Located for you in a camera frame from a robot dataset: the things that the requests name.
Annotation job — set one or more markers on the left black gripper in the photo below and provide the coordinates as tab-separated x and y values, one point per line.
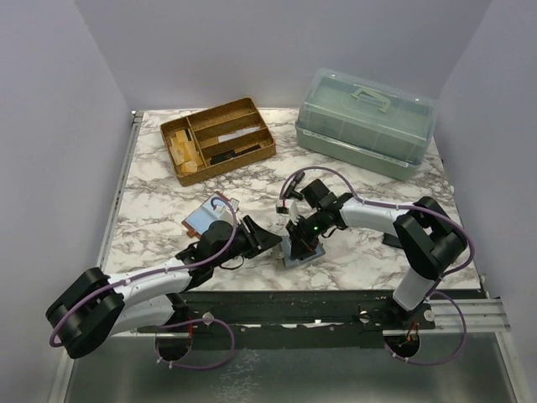
258	238

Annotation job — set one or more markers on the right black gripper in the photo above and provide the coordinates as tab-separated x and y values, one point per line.
301	244

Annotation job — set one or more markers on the grey card holder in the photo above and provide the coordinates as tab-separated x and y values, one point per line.
282	251

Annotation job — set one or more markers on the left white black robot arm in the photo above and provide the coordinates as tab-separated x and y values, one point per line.
96	306

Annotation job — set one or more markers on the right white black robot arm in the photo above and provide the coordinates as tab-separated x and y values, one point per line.
431	241

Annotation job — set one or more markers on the brown blue open card holder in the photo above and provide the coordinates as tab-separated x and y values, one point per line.
202	217

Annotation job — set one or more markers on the white card in tray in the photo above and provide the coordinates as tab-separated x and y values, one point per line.
239	133

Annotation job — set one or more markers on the black T-shaped tool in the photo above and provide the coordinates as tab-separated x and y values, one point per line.
290	191

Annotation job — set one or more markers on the black item in tray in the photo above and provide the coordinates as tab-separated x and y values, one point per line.
231	154

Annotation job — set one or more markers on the brown woven organizer tray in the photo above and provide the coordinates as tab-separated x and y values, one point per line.
217	140

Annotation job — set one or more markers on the yellow packets in tray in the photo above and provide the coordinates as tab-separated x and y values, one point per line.
183	151

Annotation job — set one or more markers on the green clear-lid storage box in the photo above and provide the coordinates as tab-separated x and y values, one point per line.
366	124

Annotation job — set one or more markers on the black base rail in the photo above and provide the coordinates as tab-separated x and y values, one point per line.
216	320

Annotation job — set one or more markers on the aluminium side rail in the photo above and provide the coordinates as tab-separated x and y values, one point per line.
104	250

